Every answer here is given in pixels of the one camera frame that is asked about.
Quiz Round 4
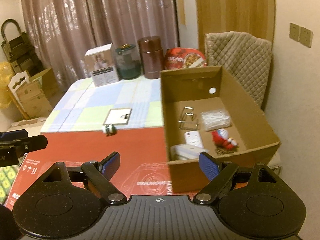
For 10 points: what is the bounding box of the red instant food bowl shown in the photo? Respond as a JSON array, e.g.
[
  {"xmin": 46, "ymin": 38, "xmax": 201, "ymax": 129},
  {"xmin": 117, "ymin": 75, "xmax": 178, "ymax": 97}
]
[{"xmin": 163, "ymin": 47, "xmax": 209, "ymax": 70}]

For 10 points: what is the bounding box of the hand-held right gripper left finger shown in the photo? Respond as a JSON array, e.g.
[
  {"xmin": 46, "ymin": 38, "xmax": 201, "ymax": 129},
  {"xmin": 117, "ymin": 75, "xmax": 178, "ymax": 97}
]
[{"xmin": 42, "ymin": 152, "xmax": 127, "ymax": 205}]

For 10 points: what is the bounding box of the folding hand cart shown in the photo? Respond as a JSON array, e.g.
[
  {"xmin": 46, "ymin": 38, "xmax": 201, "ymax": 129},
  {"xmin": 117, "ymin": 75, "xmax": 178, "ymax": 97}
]
[{"xmin": 0, "ymin": 18, "xmax": 43, "ymax": 78}]

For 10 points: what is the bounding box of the red toy figure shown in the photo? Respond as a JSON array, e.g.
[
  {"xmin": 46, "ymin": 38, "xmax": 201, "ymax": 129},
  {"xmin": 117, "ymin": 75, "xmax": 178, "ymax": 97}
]
[{"xmin": 211, "ymin": 128, "xmax": 238, "ymax": 151}]

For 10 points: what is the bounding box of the green white tape roll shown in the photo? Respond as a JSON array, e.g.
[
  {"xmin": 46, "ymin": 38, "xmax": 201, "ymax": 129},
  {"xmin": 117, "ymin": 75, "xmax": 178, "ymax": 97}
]
[{"xmin": 102, "ymin": 123, "xmax": 118, "ymax": 137}]

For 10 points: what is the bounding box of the checked pastel tablecloth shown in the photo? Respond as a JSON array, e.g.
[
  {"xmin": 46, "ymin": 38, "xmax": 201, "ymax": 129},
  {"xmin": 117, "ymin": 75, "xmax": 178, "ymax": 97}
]
[{"xmin": 40, "ymin": 76, "xmax": 164, "ymax": 134}]

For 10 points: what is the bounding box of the tan paper strip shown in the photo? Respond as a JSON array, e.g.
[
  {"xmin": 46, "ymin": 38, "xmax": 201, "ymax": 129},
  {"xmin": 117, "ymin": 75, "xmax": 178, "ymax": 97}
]
[{"xmin": 178, "ymin": 0, "xmax": 188, "ymax": 26}]

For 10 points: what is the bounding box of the brown thermos flask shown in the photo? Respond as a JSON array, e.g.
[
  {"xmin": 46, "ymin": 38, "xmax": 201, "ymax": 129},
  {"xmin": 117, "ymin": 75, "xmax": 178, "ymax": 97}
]
[{"xmin": 137, "ymin": 36, "xmax": 166, "ymax": 79}]

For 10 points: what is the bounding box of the yellow plastic bag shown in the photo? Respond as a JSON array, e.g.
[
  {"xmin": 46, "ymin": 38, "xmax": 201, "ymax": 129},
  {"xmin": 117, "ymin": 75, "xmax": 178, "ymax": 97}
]
[{"xmin": 0, "ymin": 61, "xmax": 16, "ymax": 109}]

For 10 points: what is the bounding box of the wooden wardrobe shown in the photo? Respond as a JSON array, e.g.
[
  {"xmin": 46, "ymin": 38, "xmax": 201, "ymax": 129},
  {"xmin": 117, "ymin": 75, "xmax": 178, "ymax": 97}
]
[{"xmin": 194, "ymin": 0, "xmax": 276, "ymax": 55}]

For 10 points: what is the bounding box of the white plug adapter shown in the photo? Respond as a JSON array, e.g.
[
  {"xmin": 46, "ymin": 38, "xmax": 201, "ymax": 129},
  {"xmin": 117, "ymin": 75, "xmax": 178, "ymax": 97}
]
[{"xmin": 184, "ymin": 130, "xmax": 203, "ymax": 149}]

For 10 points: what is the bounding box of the clear plastic bag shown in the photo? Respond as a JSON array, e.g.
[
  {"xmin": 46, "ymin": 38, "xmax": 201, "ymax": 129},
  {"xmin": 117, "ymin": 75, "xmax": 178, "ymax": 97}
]
[{"xmin": 200, "ymin": 109, "xmax": 232, "ymax": 132}]

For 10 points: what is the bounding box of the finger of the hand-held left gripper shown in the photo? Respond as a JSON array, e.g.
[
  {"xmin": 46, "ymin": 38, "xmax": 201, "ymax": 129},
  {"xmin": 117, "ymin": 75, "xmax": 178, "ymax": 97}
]
[
  {"xmin": 0, "ymin": 135, "xmax": 48, "ymax": 153},
  {"xmin": 0, "ymin": 129, "xmax": 28, "ymax": 142}
]

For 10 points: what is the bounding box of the brown patterned item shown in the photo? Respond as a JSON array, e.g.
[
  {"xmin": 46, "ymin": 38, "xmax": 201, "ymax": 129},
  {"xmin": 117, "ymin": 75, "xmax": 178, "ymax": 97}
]
[{"xmin": 214, "ymin": 146, "xmax": 238, "ymax": 156}]

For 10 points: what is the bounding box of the beige wall socket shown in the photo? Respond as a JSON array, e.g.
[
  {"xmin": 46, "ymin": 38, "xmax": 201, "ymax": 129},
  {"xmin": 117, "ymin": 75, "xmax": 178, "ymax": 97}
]
[
  {"xmin": 289, "ymin": 22, "xmax": 301, "ymax": 42},
  {"xmin": 299, "ymin": 26, "xmax": 313, "ymax": 48}
]

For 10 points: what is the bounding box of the white rounded device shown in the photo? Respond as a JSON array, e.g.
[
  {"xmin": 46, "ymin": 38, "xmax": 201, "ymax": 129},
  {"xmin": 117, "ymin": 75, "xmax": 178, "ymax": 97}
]
[{"xmin": 170, "ymin": 143, "xmax": 210, "ymax": 161}]

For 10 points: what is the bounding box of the green patterned packet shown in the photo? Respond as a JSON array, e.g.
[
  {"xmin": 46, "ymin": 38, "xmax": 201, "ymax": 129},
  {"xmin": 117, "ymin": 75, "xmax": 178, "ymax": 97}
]
[{"xmin": 0, "ymin": 166, "xmax": 20, "ymax": 206}]

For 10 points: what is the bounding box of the pink curtain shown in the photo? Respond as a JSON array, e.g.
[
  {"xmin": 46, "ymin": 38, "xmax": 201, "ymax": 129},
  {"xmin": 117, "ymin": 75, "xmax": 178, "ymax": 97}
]
[{"xmin": 19, "ymin": 0, "xmax": 177, "ymax": 86}]

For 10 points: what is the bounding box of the cardboard box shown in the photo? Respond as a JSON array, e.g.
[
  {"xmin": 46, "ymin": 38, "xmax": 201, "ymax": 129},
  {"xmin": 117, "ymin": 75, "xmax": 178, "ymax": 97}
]
[{"xmin": 160, "ymin": 65, "xmax": 281, "ymax": 194}]

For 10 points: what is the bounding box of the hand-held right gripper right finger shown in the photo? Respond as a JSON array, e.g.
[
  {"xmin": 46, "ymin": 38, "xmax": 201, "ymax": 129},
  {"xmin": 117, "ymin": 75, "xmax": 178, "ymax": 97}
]
[{"xmin": 194, "ymin": 152, "xmax": 278, "ymax": 204}]

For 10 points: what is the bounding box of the quilted beige blanket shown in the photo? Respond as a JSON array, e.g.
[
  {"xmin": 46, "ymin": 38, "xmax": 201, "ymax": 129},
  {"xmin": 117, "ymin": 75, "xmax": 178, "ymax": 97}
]
[{"xmin": 204, "ymin": 31, "xmax": 273, "ymax": 111}]

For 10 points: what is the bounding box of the teal glass jar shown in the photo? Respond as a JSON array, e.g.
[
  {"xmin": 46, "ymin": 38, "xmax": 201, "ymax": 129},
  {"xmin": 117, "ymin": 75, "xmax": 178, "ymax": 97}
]
[{"xmin": 114, "ymin": 43, "xmax": 142, "ymax": 79}]

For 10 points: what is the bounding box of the white product box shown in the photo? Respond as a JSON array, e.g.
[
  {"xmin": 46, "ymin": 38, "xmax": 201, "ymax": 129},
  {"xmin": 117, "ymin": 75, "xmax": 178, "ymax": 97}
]
[{"xmin": 84, "ymin": 43, "xmax": 120, "ymax": 88}]

